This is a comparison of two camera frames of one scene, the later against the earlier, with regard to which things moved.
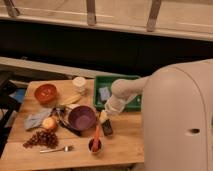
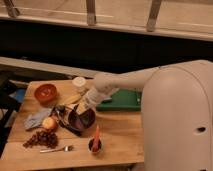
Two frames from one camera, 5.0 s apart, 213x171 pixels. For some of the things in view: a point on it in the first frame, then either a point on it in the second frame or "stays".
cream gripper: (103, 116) -> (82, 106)
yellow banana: (69, 99) stays
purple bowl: (82, 118) stays
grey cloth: (36, 119) stays
